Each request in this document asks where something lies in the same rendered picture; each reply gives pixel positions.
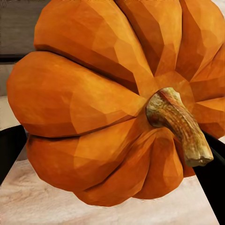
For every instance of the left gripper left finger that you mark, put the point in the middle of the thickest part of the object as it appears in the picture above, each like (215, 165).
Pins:
(12, 141)

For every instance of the pumpkin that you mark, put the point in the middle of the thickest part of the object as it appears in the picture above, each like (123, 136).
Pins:
(117, 92)

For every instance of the cabinet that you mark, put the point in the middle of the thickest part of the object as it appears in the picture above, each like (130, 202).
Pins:
(18, 19)

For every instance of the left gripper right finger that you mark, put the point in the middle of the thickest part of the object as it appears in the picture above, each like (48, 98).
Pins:
(212, 177)

